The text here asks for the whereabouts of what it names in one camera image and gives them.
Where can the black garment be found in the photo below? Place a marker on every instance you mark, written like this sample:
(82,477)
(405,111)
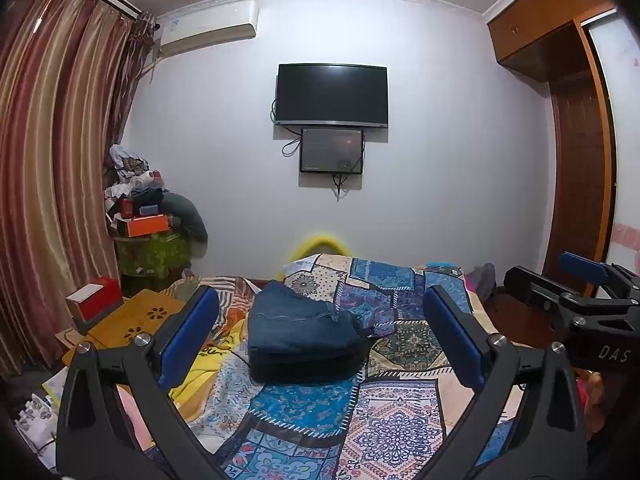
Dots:
(305,367)

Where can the striped brown curtain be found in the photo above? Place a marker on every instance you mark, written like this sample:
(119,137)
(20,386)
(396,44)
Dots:
(55,170)

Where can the orange box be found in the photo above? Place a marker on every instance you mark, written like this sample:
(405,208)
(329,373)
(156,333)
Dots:
(147,225)

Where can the white wardrobe door pink hearts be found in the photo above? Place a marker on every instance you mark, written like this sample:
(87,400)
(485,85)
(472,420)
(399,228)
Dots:
(622,135)

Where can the brown wooden door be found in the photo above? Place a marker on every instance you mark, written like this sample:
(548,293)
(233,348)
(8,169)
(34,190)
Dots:
(580,170)

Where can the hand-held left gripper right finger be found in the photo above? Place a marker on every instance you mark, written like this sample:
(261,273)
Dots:
(457,345)

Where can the white papers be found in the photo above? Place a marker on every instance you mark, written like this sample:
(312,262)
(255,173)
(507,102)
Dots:
(37,420)

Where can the black wall television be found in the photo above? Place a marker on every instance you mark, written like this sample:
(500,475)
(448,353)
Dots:
(332,94)

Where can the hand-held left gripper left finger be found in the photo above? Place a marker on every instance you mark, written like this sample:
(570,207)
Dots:
(187,332)

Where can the pile of clutter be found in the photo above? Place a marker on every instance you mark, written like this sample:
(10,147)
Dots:
(127,180)

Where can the red box white lid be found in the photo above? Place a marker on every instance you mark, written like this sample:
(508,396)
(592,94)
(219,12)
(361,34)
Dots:
(95,300)

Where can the striped cloth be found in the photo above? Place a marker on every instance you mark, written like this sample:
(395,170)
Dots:
(225,295)

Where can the small wall monitor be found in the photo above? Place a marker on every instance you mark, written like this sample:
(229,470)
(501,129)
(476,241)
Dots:
(331,150)

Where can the white air conditioner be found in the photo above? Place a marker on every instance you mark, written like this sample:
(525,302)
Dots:
(205,30)

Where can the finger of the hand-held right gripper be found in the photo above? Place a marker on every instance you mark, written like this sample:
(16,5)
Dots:
(535,287)
(582,266)

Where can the wooden overhead cabinet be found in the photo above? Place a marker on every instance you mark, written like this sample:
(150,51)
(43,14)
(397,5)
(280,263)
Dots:
(545,25)

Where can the yellow plush item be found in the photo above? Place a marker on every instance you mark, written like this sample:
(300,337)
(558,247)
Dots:
(320,241)

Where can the wooden lap desk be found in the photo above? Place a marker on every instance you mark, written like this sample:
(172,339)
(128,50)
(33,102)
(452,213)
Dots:
(135,315)

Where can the patchwork printed bedspread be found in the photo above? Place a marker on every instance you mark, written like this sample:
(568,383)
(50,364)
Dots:
(400,310)

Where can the yellow cloth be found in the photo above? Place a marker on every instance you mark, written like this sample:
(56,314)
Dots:
(210,370)

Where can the blue denim jacket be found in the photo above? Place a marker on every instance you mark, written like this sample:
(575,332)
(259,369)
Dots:
(295,320)

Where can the dark purple cloth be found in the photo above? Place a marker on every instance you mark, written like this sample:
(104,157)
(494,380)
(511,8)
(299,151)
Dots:
(481,280)

